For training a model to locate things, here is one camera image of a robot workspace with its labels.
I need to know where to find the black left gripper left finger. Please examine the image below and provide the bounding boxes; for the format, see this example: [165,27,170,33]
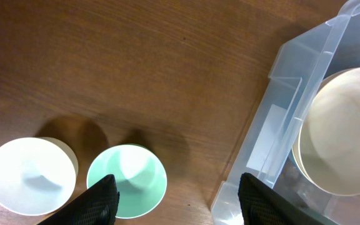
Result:
[39,174,120,225]

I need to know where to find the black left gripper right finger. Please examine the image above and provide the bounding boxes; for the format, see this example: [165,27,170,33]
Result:
[237,172,322,225]

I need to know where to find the mint green small bowl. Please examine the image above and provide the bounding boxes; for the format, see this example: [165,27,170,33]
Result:
[86,144,168,219]

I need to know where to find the white small bowl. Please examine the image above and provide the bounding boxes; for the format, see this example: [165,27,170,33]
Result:
[0,137,79,216]

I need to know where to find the cream bowl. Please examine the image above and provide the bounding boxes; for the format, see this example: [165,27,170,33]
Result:
[296,67,360,196]

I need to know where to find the clear plastic storage container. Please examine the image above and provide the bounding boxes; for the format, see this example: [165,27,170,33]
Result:
[211,1,360,224]

